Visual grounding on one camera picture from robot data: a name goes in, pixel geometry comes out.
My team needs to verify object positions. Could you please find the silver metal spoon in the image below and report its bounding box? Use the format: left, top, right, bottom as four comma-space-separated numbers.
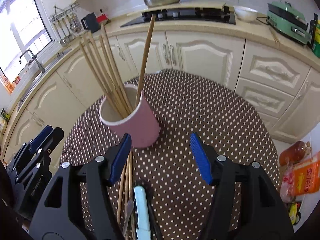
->
123, 200, 135, 237

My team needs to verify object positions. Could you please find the wooden chopstick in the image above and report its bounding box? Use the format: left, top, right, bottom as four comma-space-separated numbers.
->
99, 35, 131, 118
82, 33, 130, 117
100, 21, 132, 116
79, 41, 126, 118
87, 31, 131, 117
135, 14, 156, 107

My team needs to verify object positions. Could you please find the kitchen faucet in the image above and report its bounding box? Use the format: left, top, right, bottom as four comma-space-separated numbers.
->
19, 49, 46, 74

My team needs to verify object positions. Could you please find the pink utensil holder cup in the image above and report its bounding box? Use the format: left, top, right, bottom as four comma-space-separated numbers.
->
99, 93, 160, 148

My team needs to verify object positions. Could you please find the brown polka dot tablecloth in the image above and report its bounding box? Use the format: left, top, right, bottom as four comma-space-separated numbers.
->
60, 69, 281, 240

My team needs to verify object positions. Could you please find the stainless steel sink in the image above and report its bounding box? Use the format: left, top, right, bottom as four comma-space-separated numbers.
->
17, 48, 72, 110

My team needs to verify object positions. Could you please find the cooking oil jug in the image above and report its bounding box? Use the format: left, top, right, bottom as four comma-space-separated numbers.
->
279, 141, 312, 166

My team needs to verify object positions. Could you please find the orange rice bag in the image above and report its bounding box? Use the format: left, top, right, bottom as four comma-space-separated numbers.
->
280, 152, 319, 203

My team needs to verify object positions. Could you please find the window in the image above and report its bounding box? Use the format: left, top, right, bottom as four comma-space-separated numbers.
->
1, 0, 52, 82

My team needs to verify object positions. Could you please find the hanging utensil rack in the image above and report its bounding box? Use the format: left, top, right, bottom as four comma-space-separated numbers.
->
49, 3, 82, 47

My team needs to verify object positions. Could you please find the black electric kettle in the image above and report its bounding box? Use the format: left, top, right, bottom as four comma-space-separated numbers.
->
81, 13, 100, 33

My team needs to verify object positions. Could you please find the black gas stove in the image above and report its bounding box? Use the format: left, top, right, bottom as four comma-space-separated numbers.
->
120, 5, 236, 28

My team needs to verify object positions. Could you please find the white ceramic bowl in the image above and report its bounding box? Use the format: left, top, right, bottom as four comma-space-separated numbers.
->
233, 5, 259, 23

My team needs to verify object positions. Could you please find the green bottle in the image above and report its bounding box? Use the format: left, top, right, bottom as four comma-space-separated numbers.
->
312, 20, 320, 58

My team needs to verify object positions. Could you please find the green electric cooker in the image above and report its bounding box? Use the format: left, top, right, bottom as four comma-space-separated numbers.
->
267, 1, 310, 45

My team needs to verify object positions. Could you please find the dark oil bottle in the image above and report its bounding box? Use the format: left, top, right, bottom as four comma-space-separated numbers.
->
308, 13, 318, 50

